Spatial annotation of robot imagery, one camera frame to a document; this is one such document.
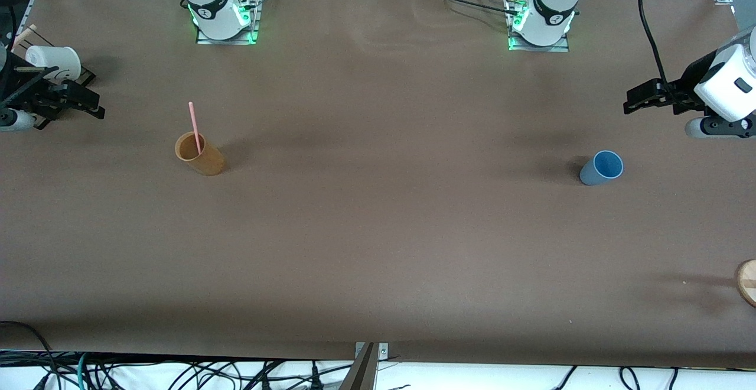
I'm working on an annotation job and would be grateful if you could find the blue plastic cup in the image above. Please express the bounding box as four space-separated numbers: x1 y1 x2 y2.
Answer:
579 150 624 186

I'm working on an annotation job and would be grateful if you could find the pink straw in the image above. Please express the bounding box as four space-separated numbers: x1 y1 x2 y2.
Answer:
188 102 203 155

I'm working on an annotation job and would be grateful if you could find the white cup with print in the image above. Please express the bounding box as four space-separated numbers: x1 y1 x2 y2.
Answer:
25 45 82 82

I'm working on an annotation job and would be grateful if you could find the bamboo wooden cup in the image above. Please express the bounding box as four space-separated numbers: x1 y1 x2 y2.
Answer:
175 132 226 176

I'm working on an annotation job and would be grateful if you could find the wooden rack dowel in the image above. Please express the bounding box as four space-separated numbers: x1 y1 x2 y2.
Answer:
12 24 37 51

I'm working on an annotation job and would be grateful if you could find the round wooden board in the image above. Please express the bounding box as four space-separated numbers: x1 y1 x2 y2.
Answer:
735 259 756 308

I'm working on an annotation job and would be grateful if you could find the brown paper table cover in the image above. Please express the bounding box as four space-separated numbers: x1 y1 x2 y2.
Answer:
0 0 756 370

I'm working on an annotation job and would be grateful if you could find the black wire cup rack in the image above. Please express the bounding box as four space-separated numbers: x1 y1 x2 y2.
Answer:
12 27 96 131

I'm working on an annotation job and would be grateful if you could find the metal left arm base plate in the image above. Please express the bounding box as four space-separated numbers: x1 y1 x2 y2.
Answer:
507 0 571 53

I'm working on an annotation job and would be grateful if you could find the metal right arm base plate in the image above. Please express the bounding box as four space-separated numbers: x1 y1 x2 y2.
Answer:
196 0 260 46

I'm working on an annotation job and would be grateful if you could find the small metal table bracket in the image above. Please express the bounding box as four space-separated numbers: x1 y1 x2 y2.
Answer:
354 343 389 360

